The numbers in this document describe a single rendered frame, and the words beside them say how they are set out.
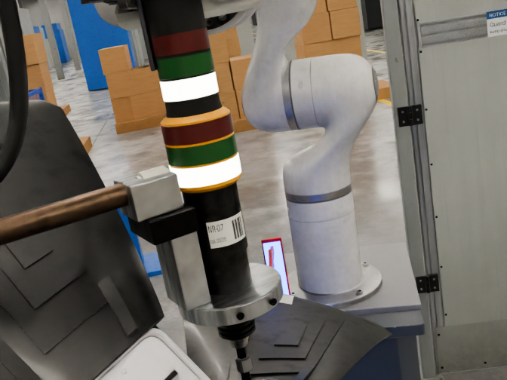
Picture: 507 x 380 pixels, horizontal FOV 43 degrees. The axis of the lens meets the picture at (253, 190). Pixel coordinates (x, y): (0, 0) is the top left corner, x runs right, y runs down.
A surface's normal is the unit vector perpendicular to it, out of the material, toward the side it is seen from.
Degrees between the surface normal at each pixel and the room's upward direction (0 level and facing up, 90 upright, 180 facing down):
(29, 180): 39
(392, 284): 1
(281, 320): 14
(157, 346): 48
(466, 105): 91
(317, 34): 90
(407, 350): 90
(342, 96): 85
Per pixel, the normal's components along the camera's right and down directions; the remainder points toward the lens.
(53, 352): 0.15, -0.48
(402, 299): -0.15, -0.95
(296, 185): -0.69, 0.26
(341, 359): 0.11, -0.99
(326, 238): -0.03, 0.28
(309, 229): -0.43, 0.31
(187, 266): 0.51, 0.15
